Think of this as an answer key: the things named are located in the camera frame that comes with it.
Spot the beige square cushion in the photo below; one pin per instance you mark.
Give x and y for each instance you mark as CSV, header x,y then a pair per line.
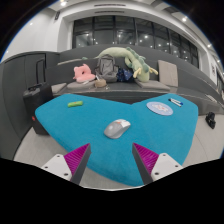
x,y
168,73

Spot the round light blue mouse pad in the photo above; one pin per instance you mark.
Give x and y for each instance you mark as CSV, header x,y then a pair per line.
x,y
159,108

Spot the white marker blue cap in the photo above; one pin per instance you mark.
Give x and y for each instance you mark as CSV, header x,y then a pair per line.
x,y
177,101

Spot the pink plush cushion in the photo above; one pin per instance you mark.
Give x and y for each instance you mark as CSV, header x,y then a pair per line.
x,y
82,74

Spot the grey flat seat cushion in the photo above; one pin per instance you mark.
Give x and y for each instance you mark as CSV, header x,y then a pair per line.
x,y
152,85
58,88

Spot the green eraser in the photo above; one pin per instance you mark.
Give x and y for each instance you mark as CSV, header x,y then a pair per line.
x,y
75,104

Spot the dark glass window wall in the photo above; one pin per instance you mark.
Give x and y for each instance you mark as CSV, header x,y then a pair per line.
x,y
110,33

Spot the brown round pouch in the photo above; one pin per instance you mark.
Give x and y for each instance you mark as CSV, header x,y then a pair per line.
x,y
100,83

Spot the white marker black cap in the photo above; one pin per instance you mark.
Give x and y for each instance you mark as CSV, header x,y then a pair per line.
x,y
173,102

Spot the grey computer mouse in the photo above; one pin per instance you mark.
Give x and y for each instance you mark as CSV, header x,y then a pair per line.
x,y
116,129

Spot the green dragon plush toy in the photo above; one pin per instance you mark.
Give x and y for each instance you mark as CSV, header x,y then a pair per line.
x,y
133,60

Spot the grey round seat cushion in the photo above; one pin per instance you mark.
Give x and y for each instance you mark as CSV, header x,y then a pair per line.
x,y
76,85

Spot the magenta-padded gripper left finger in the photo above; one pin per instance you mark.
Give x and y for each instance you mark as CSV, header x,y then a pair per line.
x,y
58,165

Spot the grey curved bench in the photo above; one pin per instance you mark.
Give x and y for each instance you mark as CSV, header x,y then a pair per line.
x,y
120,95

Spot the dark blue patterned bag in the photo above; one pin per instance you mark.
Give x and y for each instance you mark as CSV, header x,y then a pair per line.
x,y
124,75

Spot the small black bag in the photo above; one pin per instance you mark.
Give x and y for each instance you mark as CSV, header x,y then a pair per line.
x,y
210,120

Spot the grey backpack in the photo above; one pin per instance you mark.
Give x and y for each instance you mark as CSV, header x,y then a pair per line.
x,y
106,68

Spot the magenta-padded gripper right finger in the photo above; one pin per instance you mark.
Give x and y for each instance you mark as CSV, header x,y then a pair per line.
x,y
165,165

